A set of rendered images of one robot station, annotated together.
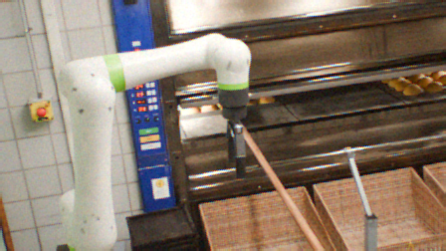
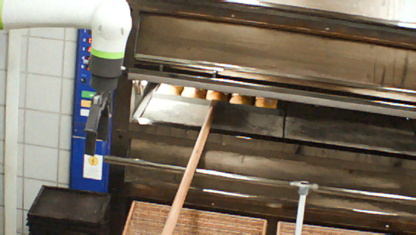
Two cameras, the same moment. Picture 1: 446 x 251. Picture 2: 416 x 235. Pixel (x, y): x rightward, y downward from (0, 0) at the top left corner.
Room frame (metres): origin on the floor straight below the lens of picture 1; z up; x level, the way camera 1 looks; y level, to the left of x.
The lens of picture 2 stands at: (-0.42, -0.86, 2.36)
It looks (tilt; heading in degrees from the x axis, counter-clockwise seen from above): 19 degrees down; 13
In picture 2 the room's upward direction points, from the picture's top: 6 degrees clockwise
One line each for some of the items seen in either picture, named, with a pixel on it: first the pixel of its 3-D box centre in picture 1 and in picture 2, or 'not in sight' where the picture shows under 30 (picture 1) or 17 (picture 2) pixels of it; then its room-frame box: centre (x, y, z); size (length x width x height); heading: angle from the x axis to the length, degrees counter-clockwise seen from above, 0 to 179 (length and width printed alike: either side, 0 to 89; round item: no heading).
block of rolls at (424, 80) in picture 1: (419, 73); not in sight; (3.29, -1.20, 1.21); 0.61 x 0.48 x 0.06; 9
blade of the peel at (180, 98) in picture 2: (224, 101); (220, 91); (3.16, -0.04, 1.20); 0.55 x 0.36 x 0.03; 98
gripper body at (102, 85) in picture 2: (234, 119); (102, 90); (1.68, -0.05, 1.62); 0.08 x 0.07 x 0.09; 7
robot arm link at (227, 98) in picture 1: (232, 96); (104, 64); (1.68, -0.05, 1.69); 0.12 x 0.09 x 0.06; 97
